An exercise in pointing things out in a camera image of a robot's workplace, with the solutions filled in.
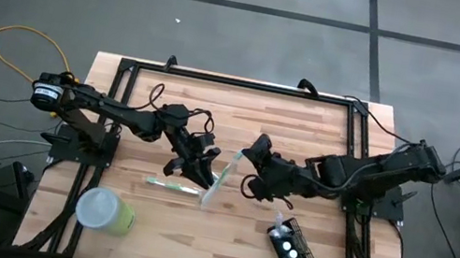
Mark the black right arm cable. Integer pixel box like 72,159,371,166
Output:
336,93,407,144

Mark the yellow extension cord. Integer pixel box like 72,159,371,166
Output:
0,0,93,139

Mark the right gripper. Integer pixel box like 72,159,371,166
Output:
232,130,329,212

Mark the black aluminium table frame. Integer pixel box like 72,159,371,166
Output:
11,43,440,258

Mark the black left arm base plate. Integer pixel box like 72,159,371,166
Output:
36,118,122,171

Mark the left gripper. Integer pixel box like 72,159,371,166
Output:
146,100,230,193

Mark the green canister white lid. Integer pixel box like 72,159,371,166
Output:
71,182,139,239

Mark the black frame cable plug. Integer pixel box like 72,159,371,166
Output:
295,77,323,98
163,53,180,72

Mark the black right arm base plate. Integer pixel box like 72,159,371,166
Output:
338,175,420,226

